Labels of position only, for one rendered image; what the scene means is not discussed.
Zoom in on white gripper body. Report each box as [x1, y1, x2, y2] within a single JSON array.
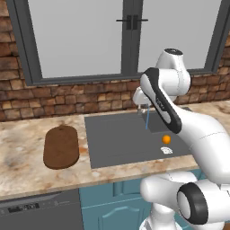
[[132, 86, 152, 107]]

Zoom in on grey kitchen sink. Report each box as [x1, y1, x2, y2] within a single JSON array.
[[84, 106, 199, 170]]

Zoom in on orange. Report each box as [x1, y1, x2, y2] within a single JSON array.
[[161, 134, 172, 145]]

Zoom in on white sink drain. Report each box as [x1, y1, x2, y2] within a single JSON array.
[[160, 146, 174, 155]]

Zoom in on brown wooden cutting board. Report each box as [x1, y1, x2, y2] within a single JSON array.
[[42, 124, 81, 171]]

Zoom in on grey framed window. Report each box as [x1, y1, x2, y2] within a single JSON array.
[[4, 0, 230, 87]]

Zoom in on teal cupboard door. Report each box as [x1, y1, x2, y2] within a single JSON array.
[[78, 178, 155, 230]]

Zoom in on dark grey dishwasher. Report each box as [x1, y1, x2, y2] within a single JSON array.
[[0, 188, 85, 230]]

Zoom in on black window handle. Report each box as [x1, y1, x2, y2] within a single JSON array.
[[116, 14, 133, 31], [132, 14, 149, 31]]

